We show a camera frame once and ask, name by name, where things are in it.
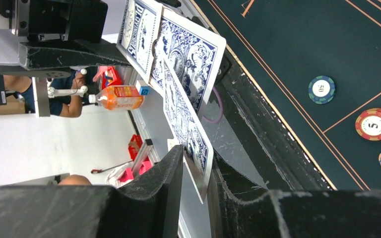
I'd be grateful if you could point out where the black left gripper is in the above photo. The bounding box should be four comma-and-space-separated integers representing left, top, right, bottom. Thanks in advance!
0, 0, 131, 78

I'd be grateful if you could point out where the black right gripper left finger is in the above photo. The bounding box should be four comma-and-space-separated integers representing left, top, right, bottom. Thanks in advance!
0, 145, 184, 238

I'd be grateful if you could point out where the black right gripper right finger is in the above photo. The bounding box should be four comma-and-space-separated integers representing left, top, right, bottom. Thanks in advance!
207, 154, 381, 238

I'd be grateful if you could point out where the blue white card deck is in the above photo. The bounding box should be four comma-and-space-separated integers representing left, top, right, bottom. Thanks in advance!
116, 0, 226, 118

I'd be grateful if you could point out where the person in background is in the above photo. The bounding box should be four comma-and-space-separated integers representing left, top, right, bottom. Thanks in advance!
3, 69, 92, 118

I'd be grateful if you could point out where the red crate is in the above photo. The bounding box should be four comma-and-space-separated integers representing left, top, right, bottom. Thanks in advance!
116, 135, 153, 186

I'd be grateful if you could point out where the orange yellow chip stack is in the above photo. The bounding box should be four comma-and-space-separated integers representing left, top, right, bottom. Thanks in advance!
355, 108, 381, 141

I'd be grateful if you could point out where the green poker mat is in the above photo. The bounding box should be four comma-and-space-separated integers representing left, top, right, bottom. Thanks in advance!
194, 0, 381, 190

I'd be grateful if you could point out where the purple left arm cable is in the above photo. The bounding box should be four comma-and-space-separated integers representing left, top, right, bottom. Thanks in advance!
202, 86, 224, 125

